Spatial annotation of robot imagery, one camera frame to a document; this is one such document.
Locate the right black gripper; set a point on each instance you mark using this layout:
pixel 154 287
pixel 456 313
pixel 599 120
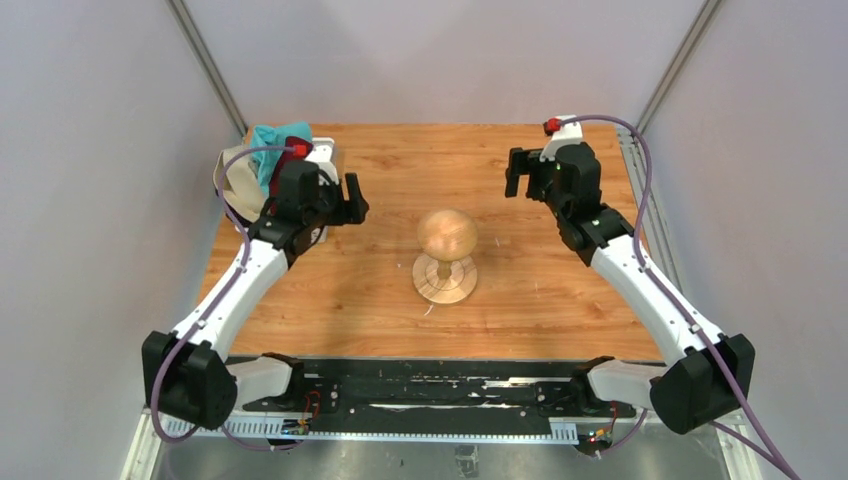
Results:
pixel 525 163

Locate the white slotted cable duct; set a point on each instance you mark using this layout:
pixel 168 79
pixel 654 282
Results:
pixel 271 428

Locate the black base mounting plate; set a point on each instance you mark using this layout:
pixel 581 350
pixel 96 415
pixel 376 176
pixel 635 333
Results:
pixel 440 396

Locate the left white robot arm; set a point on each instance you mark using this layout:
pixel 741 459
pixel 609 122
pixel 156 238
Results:
pixel 186 372

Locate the beige bucket hat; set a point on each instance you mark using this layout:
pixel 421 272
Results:
pixel 240 185

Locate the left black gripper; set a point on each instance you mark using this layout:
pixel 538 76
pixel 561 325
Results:
pixel 351 211

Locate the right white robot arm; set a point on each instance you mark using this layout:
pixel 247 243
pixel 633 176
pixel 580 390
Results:
pixel 706 374

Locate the maroon bucket hat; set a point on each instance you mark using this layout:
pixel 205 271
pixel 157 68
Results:
pixel 297 149

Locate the wooden hat stand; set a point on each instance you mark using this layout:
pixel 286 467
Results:
pixel 445 273

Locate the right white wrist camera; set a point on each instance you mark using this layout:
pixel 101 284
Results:
pixel 561 131

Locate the white perforated plastic basket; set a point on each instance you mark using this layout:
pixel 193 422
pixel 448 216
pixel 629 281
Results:
pixel 328 191

